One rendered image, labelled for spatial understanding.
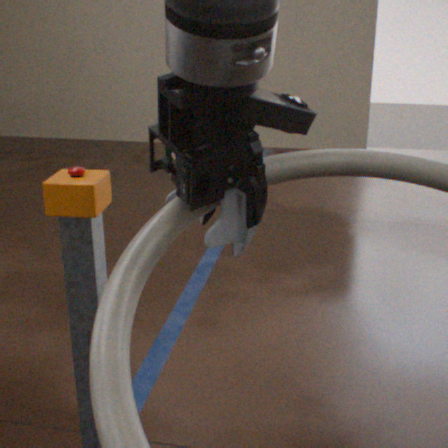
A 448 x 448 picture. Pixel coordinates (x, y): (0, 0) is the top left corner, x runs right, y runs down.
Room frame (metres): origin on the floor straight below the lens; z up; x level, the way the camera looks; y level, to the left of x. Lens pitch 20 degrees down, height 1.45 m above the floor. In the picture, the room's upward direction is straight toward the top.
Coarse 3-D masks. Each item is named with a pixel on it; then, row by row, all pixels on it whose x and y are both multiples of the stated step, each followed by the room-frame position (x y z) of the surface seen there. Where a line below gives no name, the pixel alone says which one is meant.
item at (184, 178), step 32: (160, 96) 0.51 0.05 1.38; (192, 96) 0.49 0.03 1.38; (224, 96) 0.49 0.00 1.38; (160, 128) 0.52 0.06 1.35; (192, 128) 0.52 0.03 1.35; (224, 128) 0.53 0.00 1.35; (160, 160) 0.56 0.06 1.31; (192, 160) 0.50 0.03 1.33; (224, 160) 0.51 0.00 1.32; (192, 192) 0.50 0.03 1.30; (224, 192) 0.53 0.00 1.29
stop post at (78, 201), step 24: (48, 192) 1.25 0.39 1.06; (72, 192) 1.25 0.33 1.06; (96, 192) 1.25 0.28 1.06; (72, 216) 1.25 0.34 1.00; (96, 216) 1.24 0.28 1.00; (72, 240) 1.27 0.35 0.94; (96, 240) 1.28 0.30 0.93; (72, 264) 1.27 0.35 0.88; (96, 264) 1.27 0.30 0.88; (72, 288) 1.27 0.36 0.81; (96, 288) 1.26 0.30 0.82; (72, 312) 1.27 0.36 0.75; (96, 312) 1.26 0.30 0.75; (72, 336) 1.27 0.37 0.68; (96, 432) 1.27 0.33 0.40
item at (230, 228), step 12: (228, 192) 0.54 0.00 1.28; (240, 192) 0.55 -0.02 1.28; (228, 204) 0.54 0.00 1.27; (240, 204) 0.55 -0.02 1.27; (228, 216) 0.55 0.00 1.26; (240, 216) 0.55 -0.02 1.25; (216, 228) 0.54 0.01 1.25; (228, 228) 0.55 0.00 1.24; (240, 228) 0.56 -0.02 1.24; (252, 228) 0.56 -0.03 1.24; (204, 240) 0.54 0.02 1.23; (216, 240) 0.54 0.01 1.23; (228, 240) 0.55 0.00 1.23; (240, 240) 0.56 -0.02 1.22; (240, 252) 0.58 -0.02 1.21
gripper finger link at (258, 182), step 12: (252, 156) 0.55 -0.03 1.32; (252, 168) 0.54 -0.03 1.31; (264, 168) 0.54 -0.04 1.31; (252, 180) 0.53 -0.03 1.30; (264, 180) 0.54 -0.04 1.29; (252, 192) 0.54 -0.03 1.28; (264, 192) 0.54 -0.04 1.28; (252, 204) 0.54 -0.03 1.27; (264, 204) 0.54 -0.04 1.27; (252, 216) 0.55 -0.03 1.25
